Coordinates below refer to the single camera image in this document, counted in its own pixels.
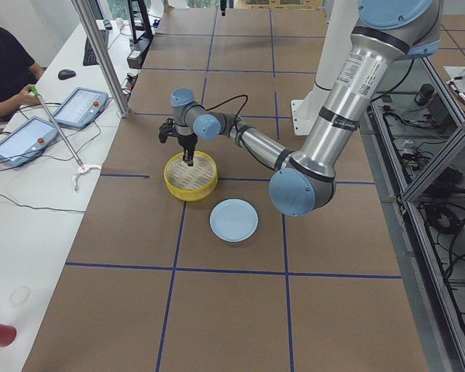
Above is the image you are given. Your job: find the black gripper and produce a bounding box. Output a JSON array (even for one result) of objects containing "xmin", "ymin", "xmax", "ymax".
[{"xmin": 177, "ymin": 134, "xmax": 197, "ymax": 164}]

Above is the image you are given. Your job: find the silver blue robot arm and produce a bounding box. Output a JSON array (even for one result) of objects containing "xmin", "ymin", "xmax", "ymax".
[{"xmin": 159, "ymin": 1, "xmax": 443, "ymax": 216}]

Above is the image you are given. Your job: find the yellow bamboo steamer basket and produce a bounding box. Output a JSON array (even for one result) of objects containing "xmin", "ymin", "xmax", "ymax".
[{"xmin": 164, "ymin": 151, "xmax": 218, "ymax": 202}]

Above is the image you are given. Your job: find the light blue plate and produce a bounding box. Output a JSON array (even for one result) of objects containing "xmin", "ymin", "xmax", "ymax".
[{"xmin": 209, "ymin": 198, "xmax": 259, "ymax": 243}]

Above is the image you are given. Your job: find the black box on table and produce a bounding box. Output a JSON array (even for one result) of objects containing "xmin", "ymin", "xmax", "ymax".
[{"xmin": 126, "ymin": 37, "xmax": 151, "ymax": 69}]

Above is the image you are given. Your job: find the far teach pendant tablet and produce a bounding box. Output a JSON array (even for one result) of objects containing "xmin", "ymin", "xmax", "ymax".
[{"xmin": 53, "ymin": 87, "xmax": 109, "ymax": 129}]

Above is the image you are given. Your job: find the teach pendant tablet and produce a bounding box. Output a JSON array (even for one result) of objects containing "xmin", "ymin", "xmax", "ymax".
[
  {"xmin": 0, "ymin": 116, "xmax": 59, "ymax": 167},
  {"xmin": 53, "ymin": 87, "xmax": 109, "ymax": 129}
]

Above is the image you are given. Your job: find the black keyboard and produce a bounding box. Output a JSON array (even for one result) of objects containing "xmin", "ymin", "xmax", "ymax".
[{"xmin": 82, "ymin": 29, "xmax": 110, "ymax": 67}]

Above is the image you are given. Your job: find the black computer mouse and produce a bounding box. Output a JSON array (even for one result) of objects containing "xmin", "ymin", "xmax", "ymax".
[{"xmin": 57, "ymin": 69, "xmax": 77, "ymax": 81}]

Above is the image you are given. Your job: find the near teach pendant tablet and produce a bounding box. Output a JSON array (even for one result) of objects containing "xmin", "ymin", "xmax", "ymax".
[{"xmin": 0, "ymin": 116, "xmax": 59, "ymax": 167}]

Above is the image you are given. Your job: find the person in black shirt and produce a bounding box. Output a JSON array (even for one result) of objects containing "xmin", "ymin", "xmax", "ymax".
[{"xmin": 0, "ymin": 27, "xmax": 44, "ymax": 121}]

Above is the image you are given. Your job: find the clear tape roll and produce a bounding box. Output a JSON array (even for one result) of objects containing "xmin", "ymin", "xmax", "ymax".
[{"xmin": 9, "ymin": 286, "xmax": 31, "ymax": 308}]

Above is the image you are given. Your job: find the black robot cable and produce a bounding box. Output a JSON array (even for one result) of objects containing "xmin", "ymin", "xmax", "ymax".
[{"xmin": 199, "ymin": 94, "xmax": 250, "ymax": 121}]

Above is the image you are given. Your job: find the green handled reacher grabber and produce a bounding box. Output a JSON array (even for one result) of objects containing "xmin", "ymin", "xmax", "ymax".
[{"xmin": 29, "ymin": 84, "xmax": 102, "ymax": 192}]

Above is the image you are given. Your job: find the aluminium frame post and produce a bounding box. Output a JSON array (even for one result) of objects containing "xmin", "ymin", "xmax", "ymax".
[{"xmin": 71, "ymin": 0, "xmax": 129, "ymax": 118}]

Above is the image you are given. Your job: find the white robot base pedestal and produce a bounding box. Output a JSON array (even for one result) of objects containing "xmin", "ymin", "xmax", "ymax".
[{"xmin": 291, "ymin": 0, "xmax": 359, "ymax": 136}]

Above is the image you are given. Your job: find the aluminium side frame rack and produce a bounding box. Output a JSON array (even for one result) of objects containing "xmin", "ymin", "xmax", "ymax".
[{"xmin": 350, "ymin": 11, "xmax": 465, "ymax": 372}]

